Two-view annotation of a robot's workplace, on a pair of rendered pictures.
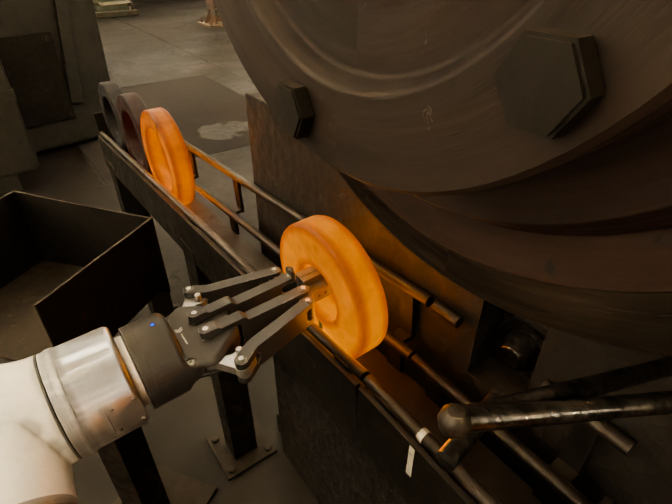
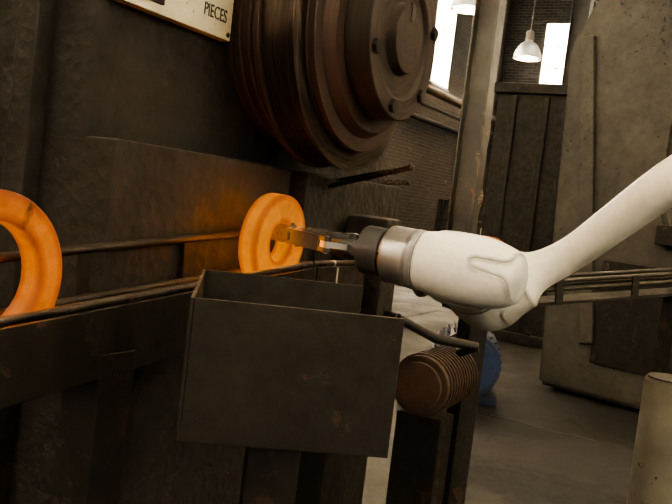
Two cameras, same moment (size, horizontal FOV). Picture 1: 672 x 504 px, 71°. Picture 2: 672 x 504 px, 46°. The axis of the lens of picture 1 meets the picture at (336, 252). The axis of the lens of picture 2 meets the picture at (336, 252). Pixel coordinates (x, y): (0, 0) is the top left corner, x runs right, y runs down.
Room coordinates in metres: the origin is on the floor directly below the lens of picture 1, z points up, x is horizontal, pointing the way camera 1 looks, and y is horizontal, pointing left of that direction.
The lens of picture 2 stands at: (0.89, 1.23, 0.83)
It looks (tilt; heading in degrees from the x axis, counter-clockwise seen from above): 4 degrees down; 243
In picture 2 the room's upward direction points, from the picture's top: 7 degrees clockwise
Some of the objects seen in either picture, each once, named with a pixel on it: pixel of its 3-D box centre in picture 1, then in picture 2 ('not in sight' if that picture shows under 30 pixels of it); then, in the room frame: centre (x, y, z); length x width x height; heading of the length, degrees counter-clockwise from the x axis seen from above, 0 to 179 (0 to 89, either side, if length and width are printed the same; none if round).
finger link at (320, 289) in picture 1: (319, 297); not in sight; (0.36, 0.02, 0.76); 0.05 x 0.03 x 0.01; 126
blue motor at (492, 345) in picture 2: not in sight; (465, 358); (-1.33, -1.75, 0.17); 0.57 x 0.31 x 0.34; 56
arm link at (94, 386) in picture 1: (100, 386); (403, 256); (0.26, 0.19, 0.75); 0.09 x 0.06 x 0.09; 36
